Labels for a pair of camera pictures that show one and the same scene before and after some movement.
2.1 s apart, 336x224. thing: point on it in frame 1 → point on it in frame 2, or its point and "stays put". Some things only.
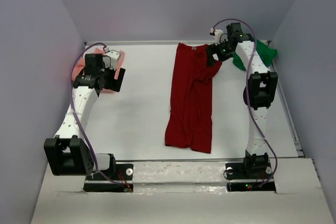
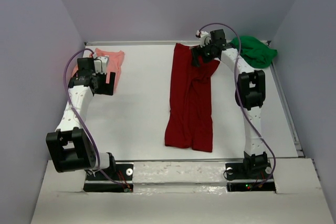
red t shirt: (190, 119) stays put
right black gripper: (213, 49) → (197, 51)
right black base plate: (250, 170) stays put
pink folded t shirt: (80, 66) stays put
